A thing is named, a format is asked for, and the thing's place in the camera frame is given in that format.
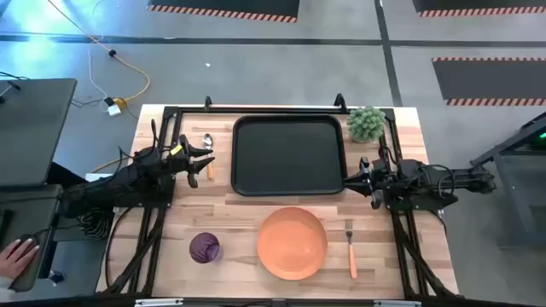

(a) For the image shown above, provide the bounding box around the black coiled cable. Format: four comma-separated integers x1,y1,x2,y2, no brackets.
78,211,114,240

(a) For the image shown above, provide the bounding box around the black hazard-striped floor mat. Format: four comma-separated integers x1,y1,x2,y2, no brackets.
147,0,300,23
411,0,546,18
432,56,546,107

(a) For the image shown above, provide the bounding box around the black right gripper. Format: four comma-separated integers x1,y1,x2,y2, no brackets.
342,156,399,211

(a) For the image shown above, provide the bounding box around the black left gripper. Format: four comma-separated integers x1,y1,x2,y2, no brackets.
168,134,216,189

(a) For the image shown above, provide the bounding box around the fork with peach handle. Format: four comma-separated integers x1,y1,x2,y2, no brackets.
344,218,358,281

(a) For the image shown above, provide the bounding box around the person's hand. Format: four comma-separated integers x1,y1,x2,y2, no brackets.
0,237,40,281

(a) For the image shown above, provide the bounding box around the green succulent in grey pot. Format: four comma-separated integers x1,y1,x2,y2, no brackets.
346,106,387,144

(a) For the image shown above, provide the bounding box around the black aluminium table frame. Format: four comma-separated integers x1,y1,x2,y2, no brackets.
102,93,460,299

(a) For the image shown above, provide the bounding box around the yellow cable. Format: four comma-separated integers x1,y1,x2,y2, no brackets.
46,0,151,107

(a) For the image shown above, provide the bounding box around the black metal stand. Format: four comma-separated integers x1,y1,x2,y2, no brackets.
471,111,546,248

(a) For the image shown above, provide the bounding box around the orange round plate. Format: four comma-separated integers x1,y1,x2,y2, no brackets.
256,206,329,281

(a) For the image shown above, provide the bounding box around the spoon with tan handle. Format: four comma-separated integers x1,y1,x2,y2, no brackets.
201,132,215,180

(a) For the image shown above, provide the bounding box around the purple faceted cup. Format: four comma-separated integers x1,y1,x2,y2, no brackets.
189,231,224,264

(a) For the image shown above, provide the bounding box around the black rectangular tray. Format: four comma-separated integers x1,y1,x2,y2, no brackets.
230,113,349,197

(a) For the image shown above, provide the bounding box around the black desk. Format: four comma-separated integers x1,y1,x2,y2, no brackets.
0,183,64,282

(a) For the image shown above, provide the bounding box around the white cable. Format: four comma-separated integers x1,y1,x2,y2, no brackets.
86,0,108,103

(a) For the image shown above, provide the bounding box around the dark grey desk panel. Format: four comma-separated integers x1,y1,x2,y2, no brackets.
0,78,78,188

